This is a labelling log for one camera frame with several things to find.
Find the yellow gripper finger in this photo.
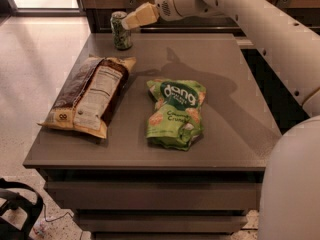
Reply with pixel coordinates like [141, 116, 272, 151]
[121, 13, 140, 30]

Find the green soda can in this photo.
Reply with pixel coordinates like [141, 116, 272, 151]
[110, 11, 132, 50]

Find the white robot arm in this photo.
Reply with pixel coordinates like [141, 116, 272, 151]
[122, 0, 320, 240]

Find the brown yellow chip bag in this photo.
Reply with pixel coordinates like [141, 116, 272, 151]
[41, 56, 136, 139]

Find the green dang snack bag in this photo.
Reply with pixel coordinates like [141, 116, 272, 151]
[146, 79, 206, 151]

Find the grey drawer cabinet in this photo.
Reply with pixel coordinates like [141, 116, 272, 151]
[24, 34, 280, 240]

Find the black chair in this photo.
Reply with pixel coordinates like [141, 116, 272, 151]
[0, 178, 44, 240]

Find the left metal bracket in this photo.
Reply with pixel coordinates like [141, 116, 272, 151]
[124, 0, 138, 8]

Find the metal bracket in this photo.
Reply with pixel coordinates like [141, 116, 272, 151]
[124, 0, 138, 8]
[276, 0, 292, 9]

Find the right metal bracket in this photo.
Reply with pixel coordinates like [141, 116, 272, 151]
[276, 0, 292, 9]

